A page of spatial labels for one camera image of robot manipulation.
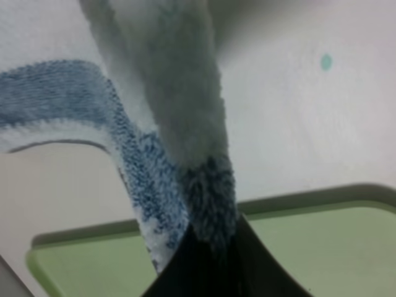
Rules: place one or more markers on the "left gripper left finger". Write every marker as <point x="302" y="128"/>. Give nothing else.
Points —
<point x="195" y="271"/>

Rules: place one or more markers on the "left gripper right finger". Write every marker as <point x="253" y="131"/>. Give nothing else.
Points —
<point x="261" y="273"/>

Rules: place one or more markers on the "green plastic tray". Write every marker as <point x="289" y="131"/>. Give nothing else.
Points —
<point x="335" y="242"/>

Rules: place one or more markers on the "left green dot sticker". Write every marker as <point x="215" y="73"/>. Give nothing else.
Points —
<point x="326" y="62"/>

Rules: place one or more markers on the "blue white striped towel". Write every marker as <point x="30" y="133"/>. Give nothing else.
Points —
<point x="139" y="79"/>

